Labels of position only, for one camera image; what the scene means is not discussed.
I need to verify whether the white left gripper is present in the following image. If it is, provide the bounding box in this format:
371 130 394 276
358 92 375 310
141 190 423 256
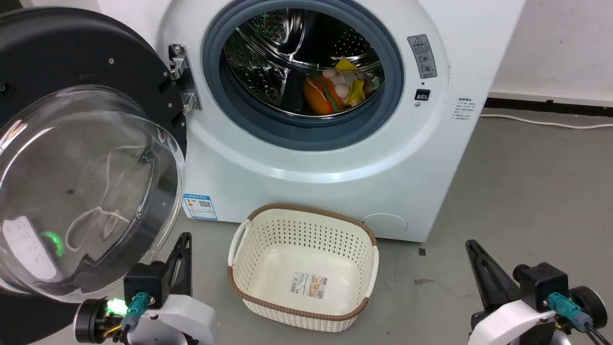
74 232 221 345

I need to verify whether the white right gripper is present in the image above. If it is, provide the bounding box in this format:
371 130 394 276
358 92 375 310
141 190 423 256
465 239 609 345

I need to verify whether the white front-load washing machine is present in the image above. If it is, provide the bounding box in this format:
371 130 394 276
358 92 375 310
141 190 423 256
96 0 526 243

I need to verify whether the black round glass machine door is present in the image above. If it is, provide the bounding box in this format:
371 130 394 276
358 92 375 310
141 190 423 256
0 7 188 303

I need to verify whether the metal door hinge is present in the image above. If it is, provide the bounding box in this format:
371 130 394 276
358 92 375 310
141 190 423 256
168 44 203 114

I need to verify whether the blue energy sticker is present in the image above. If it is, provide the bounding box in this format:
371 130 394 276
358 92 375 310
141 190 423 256
182 194 218 221

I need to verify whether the cream perforated laundry basket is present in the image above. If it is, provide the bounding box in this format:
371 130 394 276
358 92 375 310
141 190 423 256
227 203 380 333

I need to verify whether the paper label in basket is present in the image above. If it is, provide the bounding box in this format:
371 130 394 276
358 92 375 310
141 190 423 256
289 271 329 300

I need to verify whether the black baseboard strip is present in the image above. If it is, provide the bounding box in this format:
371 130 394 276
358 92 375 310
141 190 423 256
484 97 613 118

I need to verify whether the orange plush toy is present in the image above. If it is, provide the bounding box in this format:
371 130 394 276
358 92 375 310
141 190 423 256
304 76 344 115

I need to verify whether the stainless steel washer drum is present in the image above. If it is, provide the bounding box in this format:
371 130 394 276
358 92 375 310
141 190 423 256
224 9 386 118

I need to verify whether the grey warning label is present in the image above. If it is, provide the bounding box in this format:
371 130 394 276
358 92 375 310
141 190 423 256
407 34 438 80

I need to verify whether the doll with yellow clothes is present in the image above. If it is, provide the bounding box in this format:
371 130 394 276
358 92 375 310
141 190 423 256
322 57 382 108

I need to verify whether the teal plug left camera cable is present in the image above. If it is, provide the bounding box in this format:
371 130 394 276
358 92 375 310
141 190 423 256
120 292 150 335

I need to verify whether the teal plug camera cable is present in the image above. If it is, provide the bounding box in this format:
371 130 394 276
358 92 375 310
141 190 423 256
547 292 613 345
120 292 150 335

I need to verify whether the teal plug right camera cable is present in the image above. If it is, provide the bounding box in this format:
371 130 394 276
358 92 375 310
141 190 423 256
547 292 613 345

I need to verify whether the white floor cable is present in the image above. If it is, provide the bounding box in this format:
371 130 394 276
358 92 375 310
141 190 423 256
479 113 613 130

